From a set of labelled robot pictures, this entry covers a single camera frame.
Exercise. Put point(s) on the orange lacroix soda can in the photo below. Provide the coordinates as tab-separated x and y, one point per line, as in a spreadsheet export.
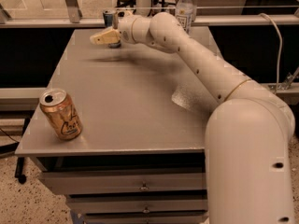
60	111

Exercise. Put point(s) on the bottom grey drawer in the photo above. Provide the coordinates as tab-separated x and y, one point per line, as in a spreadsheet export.
151	218

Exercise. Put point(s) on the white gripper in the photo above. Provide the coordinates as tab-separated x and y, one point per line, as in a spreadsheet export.
124	30

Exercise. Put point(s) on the grey drawer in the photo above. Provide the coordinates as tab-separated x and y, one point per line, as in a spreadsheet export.
151	218
143	203
123	181

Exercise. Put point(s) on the middle grey drawer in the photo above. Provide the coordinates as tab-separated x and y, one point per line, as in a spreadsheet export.
143	203

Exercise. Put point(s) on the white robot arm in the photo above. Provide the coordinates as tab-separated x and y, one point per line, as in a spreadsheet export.
248	174

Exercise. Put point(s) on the black cart leg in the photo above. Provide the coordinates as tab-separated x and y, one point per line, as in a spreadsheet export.
19	175

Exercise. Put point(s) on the blue silver redbull can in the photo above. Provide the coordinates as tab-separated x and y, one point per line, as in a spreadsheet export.
107	15

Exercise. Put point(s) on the metal frame rail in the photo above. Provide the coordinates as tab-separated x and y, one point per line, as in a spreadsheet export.
63	13

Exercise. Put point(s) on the top grey drawer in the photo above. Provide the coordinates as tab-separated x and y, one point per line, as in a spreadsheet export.
123	181

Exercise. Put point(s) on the clear plastic water bottle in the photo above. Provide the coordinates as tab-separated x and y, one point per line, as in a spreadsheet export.
183	13

